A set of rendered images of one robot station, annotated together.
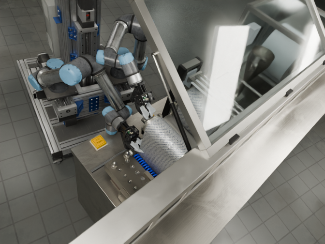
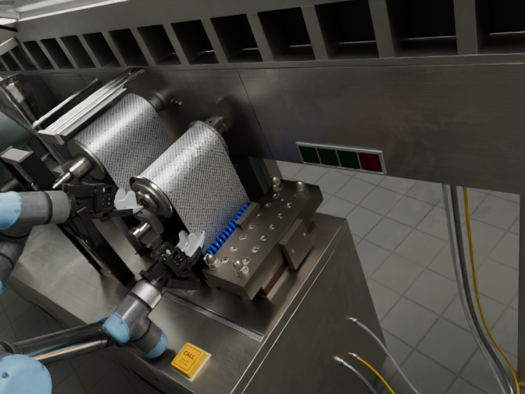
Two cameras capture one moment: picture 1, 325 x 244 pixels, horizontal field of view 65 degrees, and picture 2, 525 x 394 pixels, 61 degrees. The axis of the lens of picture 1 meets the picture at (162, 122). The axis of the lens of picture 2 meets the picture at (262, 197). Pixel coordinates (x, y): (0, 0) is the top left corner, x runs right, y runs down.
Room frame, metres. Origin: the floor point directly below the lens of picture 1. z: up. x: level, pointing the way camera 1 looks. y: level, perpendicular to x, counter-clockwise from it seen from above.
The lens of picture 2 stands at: (0.24, 0.93, 1.87)
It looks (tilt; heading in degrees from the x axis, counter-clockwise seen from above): 37 degrees down; 290
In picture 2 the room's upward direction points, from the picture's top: 25 degrees counter-clockwise
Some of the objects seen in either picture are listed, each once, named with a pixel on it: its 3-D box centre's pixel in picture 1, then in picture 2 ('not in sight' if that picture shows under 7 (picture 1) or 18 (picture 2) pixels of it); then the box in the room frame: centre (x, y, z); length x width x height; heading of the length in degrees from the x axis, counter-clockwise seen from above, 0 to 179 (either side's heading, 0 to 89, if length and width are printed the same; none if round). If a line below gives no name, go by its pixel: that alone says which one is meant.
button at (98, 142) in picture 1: (98, 142); (189, 359); (0.83, 0.33, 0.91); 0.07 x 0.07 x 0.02; 59
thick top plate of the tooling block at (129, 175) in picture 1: (138, 185); (266, 233); (0.60, 0.01, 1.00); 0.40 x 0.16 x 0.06; 59
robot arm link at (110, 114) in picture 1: (111, 115); (126, 319); (0.93, 0.30, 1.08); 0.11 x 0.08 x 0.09; 58
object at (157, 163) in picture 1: (154, 160); (216, 207); (0.72, -0.03, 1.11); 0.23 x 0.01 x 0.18; 59
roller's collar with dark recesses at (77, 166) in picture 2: not in sight; (77, 167); (1.07, -0.06, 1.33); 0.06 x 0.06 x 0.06; 59
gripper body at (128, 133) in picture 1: (127, 131); (165, 267); (0.84, 0.17, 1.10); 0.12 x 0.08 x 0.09; 58
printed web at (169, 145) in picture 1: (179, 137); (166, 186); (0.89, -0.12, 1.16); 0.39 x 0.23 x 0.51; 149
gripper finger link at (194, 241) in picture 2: (137, 146); (194, 241); (0.77, 0.09, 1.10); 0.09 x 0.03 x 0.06; 56
